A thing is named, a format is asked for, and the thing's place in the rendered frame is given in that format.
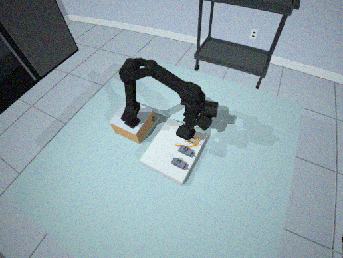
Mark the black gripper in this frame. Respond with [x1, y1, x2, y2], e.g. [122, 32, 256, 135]
[176, 110, 200, 140]

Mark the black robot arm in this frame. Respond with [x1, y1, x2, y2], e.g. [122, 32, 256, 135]
[119, 57, 218, 130]

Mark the white rectangular deck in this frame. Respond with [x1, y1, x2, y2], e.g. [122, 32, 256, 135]
[139, 118, 208, 185]

